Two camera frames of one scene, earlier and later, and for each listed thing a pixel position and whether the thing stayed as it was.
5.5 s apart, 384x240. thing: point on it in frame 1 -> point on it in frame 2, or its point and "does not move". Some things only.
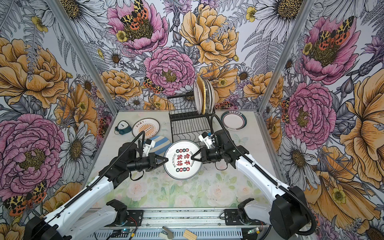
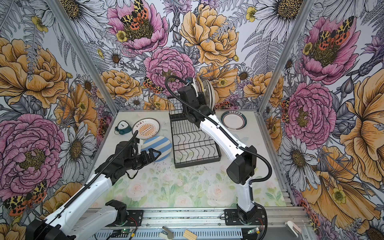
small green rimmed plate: (234, 120) does not move
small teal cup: (123, 127) does not move
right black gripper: (204, 156) -> (202, 98)
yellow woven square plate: (203, 93) does not move
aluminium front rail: (204, 219) does not move
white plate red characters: (180, 165) -> (195, 87)
